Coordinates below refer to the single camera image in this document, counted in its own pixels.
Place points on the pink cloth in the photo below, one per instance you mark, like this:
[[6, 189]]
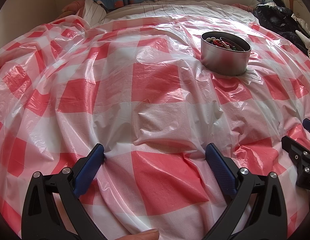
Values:
[[72, 7]]

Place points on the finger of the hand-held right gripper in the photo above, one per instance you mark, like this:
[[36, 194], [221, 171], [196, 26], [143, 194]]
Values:
[[293, 145], [309, 124]]

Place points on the round metal tin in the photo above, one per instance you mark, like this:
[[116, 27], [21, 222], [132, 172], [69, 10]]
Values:
[[225, 61]]

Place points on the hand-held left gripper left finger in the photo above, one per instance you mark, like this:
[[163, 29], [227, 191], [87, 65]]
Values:
[[90, 166]]

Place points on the white striped pillow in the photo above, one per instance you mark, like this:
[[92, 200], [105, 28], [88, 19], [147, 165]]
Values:
[[93, 12]]

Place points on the person's left hand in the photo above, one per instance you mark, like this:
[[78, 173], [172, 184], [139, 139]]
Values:
[[140, 236]]

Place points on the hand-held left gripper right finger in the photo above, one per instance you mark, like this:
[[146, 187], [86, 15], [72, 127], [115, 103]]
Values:
[[220, 168]]

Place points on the beige garment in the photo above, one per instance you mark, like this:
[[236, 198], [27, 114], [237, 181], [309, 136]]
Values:
[[305, 37]]

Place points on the white striped bedsheet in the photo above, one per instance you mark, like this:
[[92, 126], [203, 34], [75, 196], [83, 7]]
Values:
[[170, 11]]

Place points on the red white checkered plastic sheet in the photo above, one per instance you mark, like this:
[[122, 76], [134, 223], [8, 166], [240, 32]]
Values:
[[145, 105]]

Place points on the black puffer jacket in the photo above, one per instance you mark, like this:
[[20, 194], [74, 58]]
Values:
[[275, 22]]

